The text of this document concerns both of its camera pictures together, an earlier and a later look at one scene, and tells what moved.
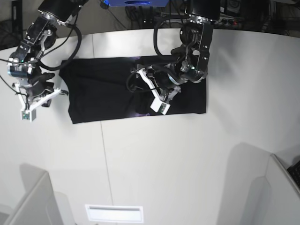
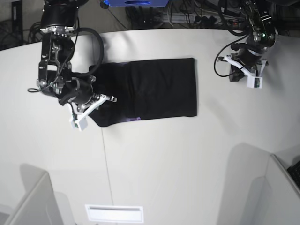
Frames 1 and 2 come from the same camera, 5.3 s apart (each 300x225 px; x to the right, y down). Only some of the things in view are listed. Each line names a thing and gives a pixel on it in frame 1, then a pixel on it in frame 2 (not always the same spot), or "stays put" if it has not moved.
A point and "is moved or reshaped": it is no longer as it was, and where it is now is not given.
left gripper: [40, 86] → [83, 92]
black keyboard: [294, 171] stays put
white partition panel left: [40, 205] stays put
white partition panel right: [257, 190] stays put
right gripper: [164, 80] → [247, 57]
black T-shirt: [98, 89] is moved or reshaped
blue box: [115, 3] stays put
